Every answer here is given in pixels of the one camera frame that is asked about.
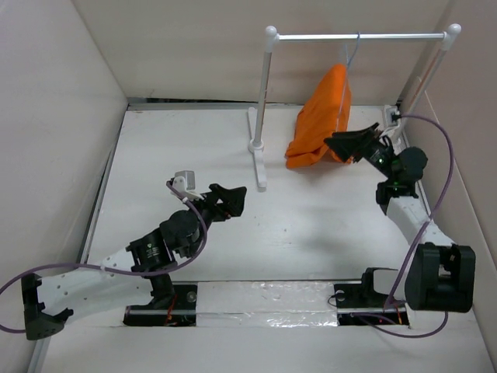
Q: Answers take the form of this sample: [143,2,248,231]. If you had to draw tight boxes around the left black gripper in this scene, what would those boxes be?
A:
[182,184,244,259]

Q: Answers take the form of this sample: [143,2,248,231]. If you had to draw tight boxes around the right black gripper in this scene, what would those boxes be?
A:
[324,122,395,180]

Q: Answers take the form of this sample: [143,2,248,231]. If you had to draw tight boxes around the orange trousers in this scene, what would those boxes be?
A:
[285,64,352,169]

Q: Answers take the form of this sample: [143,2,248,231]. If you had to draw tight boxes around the light blue wire hanger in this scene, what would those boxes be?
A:
[335,32,361,130]

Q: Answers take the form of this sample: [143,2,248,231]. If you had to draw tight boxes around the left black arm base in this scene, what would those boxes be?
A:
[123,274,198,327]

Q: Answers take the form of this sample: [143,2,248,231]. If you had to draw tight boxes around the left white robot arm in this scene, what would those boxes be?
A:
[21,176,247,340]

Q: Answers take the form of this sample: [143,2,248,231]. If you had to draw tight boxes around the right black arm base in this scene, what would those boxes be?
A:
[328,267,410,326]

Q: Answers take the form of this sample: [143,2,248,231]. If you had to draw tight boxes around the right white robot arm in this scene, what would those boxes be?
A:
[325,124,476,313]

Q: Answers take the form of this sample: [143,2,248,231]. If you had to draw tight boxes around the white clothes rack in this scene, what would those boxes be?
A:
[248,23,462,191]

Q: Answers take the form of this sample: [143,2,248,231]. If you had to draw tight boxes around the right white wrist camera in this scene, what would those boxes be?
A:
[383,105,401,137]

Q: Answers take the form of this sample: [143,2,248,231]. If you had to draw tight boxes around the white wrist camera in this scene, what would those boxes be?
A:
[383,105,401,137]
[165,170,202,201]

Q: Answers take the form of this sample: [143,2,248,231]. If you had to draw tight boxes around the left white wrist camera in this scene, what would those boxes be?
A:
[165,170,202,201]

